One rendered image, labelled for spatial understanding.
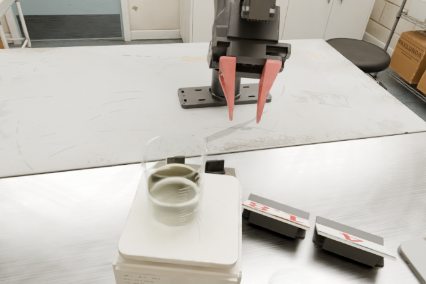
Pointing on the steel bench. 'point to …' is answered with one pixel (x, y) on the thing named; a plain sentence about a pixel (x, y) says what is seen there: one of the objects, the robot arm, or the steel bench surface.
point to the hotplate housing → (153, 275)
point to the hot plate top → (168, 236)
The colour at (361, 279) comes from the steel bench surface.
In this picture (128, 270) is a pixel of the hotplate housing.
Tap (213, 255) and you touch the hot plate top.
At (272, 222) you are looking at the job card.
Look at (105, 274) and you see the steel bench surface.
